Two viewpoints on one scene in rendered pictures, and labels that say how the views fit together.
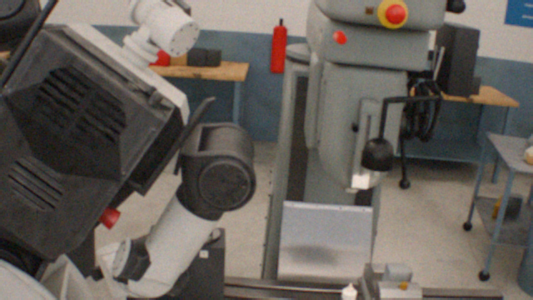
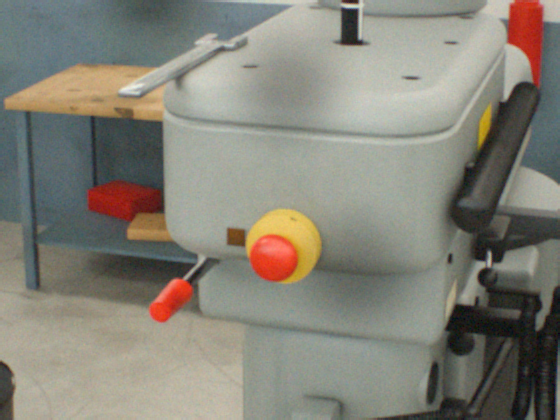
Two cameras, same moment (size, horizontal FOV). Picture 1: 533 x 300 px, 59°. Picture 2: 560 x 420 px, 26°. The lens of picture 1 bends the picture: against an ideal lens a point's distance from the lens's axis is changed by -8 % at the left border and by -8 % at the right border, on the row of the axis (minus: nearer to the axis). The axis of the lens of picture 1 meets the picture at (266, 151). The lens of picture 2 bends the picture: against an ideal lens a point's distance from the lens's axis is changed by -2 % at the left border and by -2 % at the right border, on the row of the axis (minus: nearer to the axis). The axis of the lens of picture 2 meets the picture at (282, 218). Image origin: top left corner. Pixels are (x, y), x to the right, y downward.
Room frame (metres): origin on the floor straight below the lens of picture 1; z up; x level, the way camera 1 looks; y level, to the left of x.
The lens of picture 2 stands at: (0.08, -0.50, 2.12)
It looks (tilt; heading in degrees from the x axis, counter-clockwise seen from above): 19 degrees down; 16
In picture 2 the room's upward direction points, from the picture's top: straight up
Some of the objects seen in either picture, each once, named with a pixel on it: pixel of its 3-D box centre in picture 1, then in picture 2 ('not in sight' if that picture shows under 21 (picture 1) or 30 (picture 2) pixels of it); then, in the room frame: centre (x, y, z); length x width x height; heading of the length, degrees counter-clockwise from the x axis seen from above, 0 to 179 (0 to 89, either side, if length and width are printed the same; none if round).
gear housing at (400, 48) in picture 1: (366, 37); (357, 230); (1.29, -0.23, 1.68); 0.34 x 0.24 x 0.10; 0
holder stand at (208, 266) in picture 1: (186, 261); not in sight; (1.26, 0.21, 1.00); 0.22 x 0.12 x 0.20; 96
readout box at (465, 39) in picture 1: (455, 57); not in sight; (1.54, -0.57, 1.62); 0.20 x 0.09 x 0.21; 0
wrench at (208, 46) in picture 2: not in sight; (183, 63); (1.08, -0.11, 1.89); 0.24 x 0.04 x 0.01; 0
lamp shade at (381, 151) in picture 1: (378, 152); not in sight; (1.02, -0.24, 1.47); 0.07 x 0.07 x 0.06
